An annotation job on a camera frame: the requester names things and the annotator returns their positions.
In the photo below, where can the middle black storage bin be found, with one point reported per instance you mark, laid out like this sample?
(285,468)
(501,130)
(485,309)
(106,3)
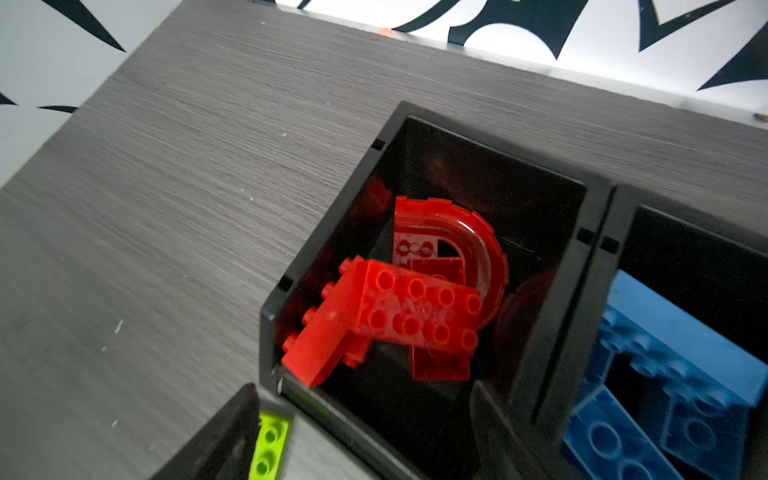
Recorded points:
(709,268)

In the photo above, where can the small red lego brick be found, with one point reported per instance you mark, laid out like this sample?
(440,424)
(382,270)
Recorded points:
(432,365)

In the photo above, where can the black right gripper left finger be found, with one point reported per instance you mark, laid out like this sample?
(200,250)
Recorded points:
(224,447)

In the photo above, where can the blue lego brick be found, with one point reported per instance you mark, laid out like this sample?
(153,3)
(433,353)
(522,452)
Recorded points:
(708,440)
(605,442)
(696,363)

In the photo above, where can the left black storage bin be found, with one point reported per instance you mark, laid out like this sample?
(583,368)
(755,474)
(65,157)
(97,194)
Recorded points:
(546,215)

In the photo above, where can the green lego plate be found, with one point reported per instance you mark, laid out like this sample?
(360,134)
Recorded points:
(270,447)

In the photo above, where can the black storage bin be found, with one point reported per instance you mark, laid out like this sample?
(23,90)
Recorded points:
(546,215)
(709,268)

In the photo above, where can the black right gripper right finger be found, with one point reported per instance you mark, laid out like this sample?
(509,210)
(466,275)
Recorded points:
(503,451)

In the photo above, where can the red lego arch piece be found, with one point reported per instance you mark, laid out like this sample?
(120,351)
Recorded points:
(421,225)

